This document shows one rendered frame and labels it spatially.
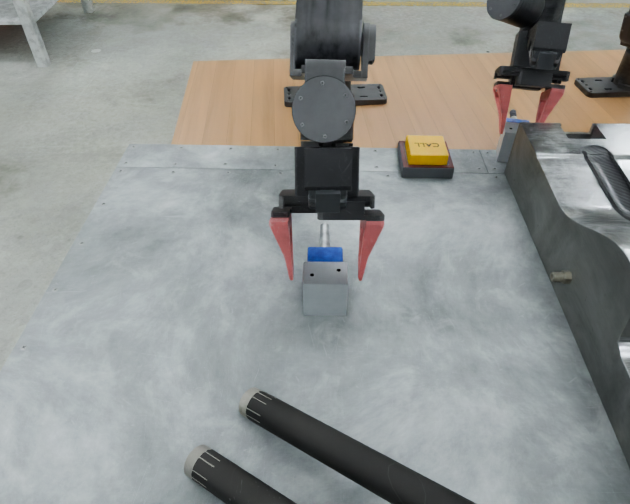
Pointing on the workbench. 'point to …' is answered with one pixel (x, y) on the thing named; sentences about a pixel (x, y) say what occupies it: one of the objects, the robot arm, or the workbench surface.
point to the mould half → (596, 266)
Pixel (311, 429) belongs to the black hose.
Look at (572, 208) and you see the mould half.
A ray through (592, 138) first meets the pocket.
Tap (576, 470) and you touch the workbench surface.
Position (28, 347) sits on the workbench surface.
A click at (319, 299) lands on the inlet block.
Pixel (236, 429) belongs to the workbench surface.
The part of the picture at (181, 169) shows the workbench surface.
